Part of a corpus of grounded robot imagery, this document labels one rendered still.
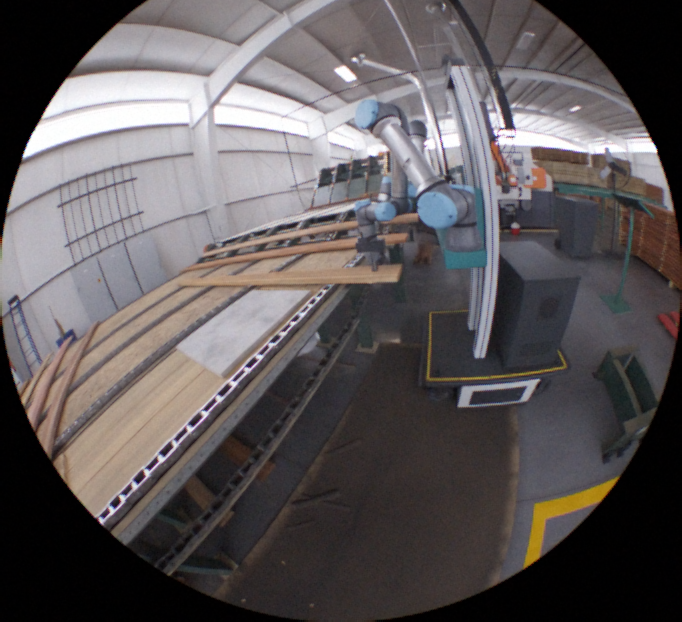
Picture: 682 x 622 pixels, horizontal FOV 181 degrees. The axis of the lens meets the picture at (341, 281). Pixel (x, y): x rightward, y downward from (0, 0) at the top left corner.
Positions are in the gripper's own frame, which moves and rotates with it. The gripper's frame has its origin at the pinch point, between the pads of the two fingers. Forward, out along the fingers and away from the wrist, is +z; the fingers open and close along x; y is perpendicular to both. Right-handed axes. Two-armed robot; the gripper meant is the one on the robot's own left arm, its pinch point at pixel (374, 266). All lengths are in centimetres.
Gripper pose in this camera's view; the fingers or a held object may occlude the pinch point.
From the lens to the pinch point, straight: 102.9
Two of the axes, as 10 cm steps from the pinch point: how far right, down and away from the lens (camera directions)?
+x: -8.9, 0.2, 4.6
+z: 2.2, 9.0, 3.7
